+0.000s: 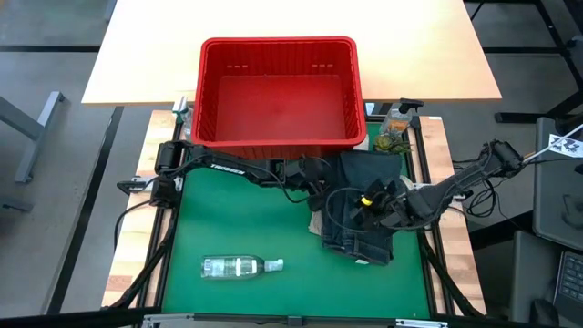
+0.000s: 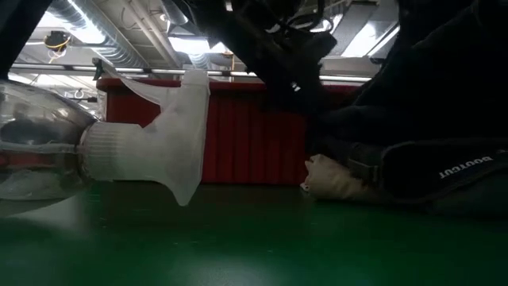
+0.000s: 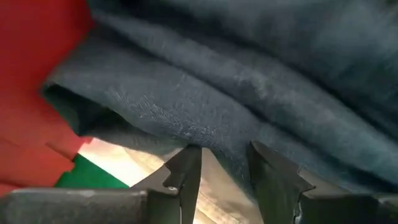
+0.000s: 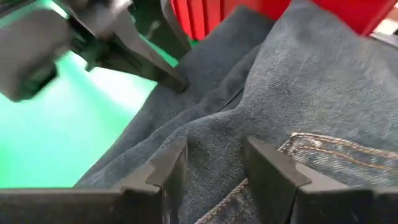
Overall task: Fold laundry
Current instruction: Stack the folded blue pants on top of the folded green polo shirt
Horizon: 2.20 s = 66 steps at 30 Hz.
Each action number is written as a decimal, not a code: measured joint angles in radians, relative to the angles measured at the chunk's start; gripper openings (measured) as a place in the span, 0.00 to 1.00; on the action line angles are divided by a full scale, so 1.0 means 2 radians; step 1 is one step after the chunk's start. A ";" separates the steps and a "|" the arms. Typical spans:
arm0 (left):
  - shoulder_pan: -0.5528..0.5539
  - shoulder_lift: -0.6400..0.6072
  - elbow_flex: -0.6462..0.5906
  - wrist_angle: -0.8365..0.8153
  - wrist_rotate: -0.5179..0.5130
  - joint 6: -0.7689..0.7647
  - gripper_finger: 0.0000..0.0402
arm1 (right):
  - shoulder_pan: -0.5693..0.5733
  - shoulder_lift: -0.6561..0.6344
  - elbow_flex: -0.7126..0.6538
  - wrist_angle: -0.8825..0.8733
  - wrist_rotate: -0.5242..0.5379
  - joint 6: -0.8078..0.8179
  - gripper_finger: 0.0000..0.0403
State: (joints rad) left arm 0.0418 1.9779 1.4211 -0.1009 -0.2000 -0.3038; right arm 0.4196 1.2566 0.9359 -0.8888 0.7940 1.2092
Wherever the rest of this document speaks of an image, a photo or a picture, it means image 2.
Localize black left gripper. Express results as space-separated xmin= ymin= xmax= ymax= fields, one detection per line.
xmin=186 ymin=0 xmax=338 ymax=117

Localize beige shorts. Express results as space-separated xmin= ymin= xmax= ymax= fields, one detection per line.
xmin=302 ymin=153 xmax=384 ymax=203

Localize black garment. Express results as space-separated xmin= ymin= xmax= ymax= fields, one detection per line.
xmin=307 ymin=0 xmax=508 ymax=141

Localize red plastic laundry basket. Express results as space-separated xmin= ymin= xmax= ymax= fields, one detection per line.
xmin=97 ymin=77 xmax=360 ymax=187

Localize green table mat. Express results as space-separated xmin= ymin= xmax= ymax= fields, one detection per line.
xmin=0 ymin=180 xmax=508 ymax=286

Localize clear plastic spray bottle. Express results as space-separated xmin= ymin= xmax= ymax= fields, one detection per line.
xmin=0 ymin=69 xmax=212 ymax=208
xmin=90 ymin=57 xmax=116 ymax=122

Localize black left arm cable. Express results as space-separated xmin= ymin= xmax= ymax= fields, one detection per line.
xmin=273 ymin=0 xmax=333 ymax=35

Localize smooth silver ventilation duct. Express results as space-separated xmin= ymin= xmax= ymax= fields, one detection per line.
xmin=160 ymin=0 xmax=191 ymax=25

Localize yellow ceiling cord reel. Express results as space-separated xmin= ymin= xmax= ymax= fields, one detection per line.
xmin=43 ymin=30 xmax=72 ymax=55

